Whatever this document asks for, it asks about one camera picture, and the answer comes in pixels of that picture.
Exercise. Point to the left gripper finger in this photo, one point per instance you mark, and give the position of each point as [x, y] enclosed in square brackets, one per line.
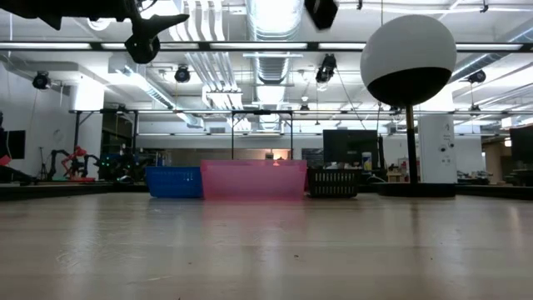
[154, 26]
[142, 50]

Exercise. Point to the red background robot arm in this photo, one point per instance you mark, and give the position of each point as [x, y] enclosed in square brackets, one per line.
[77, 156]

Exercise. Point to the blue plastic bin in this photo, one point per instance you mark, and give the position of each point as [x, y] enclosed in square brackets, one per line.
[175, 182]

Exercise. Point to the pink translucent bin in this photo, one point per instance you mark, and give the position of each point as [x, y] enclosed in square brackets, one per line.
[250, 179]

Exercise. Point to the black slotted bin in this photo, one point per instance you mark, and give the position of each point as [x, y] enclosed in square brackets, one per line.
[333, 182]

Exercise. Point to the black ceiling spotlight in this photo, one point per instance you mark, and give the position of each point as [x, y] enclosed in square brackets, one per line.
[326, 68]
[182, 75]
[477, 77]
[41, 80]

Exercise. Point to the black overhead crossbar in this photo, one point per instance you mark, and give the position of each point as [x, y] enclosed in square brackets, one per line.
[258, 46]

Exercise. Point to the white globe lamp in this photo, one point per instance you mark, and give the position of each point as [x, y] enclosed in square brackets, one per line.
[395, 50]

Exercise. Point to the black shelf rack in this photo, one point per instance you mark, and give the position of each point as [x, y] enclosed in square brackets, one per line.
[118, 137]

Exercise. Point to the black computer monitor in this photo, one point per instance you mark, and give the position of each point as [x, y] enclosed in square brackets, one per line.
[522, 146]
[350, 148]

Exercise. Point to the yellow labelled canister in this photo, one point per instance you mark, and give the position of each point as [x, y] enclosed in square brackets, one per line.
[366, 162]

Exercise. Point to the white column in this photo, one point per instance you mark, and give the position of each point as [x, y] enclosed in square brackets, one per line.
[437, 150]

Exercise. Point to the black wall screen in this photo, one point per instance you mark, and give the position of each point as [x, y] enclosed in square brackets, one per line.
[14, 145]

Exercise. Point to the black table frame rail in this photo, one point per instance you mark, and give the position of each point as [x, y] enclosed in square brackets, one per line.
[62, 191]

